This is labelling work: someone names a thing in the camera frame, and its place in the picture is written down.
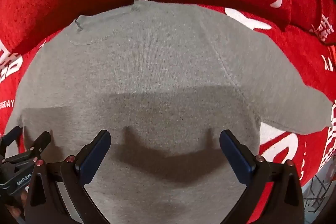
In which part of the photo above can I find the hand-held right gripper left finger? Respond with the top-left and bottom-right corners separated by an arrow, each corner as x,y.
25,130 -> 112,224

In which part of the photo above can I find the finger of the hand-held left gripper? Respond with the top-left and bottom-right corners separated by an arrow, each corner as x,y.
0,126 -> 22,154
26,131 -> 52,162

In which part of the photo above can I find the grey knit sweater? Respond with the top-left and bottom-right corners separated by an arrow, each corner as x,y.
4,0 -> 333,224

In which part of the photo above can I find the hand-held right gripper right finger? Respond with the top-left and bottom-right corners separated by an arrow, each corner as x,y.
219,130 -> 305,224

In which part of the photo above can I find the red printed blanket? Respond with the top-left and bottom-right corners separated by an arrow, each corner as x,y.
0,4 -> 336,224

